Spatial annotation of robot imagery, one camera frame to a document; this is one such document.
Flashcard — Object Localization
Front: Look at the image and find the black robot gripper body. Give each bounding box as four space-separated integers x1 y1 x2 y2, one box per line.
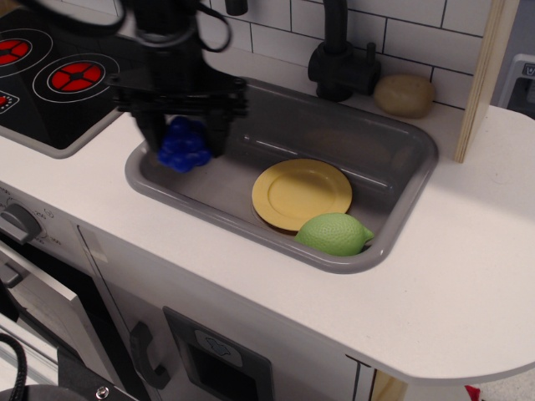
109 1 247 119

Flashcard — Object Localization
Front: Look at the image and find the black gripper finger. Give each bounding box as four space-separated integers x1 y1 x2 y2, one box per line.
204 109 234 157
131 110 167 153

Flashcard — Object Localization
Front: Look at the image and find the blue toy blueberry cluster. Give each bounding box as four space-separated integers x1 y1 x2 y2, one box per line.
157 116 212 173

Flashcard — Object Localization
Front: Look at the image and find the yellow toy plate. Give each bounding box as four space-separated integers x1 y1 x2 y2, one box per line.
252 159 353 231

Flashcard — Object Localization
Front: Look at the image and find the grey plastic sink basin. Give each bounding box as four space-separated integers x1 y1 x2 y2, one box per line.
125 80 438 274

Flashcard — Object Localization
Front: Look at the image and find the black toy stove top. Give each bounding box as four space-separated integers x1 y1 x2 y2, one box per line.
1 8 142 159

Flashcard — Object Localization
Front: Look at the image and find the black toy faucet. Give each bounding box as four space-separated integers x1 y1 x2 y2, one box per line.
308 0 381 102

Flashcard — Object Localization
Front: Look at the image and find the green toy lime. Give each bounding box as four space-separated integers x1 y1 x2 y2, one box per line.
294 213 375 256

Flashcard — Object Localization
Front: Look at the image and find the grey oven knob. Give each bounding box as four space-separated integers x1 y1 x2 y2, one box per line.
1 204 43 245

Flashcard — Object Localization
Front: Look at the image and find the beige toy potato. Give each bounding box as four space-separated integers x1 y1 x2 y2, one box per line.
373 74 436 119

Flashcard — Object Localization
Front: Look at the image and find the grey dishwasher panel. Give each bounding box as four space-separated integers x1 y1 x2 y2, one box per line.
163 307 275 400

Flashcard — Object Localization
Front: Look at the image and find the grey oven door handle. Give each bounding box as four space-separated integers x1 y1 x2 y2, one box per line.
0 263 23 288

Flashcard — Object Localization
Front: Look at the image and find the black cable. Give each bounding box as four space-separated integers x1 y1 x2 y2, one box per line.
0 332 31 401

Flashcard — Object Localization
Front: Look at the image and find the light wooden side post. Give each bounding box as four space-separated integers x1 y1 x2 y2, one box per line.
453 0 520 164

